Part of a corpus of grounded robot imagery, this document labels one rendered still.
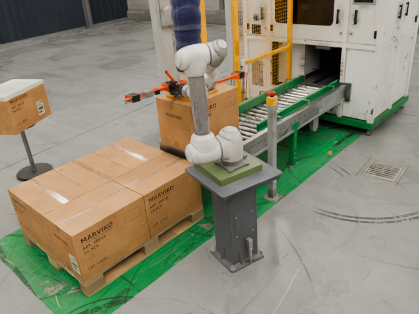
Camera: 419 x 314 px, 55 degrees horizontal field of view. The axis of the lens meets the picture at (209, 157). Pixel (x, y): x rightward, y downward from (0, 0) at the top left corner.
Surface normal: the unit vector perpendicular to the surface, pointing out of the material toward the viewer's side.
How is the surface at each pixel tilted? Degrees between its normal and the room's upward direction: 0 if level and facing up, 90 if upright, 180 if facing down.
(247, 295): 0
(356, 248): 0
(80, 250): 90
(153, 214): 90
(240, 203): 90
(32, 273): 0
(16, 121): 90
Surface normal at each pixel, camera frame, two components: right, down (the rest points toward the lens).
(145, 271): -0.07, -0.89
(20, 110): 0.96, 0.06
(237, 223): 0.54, 0.35
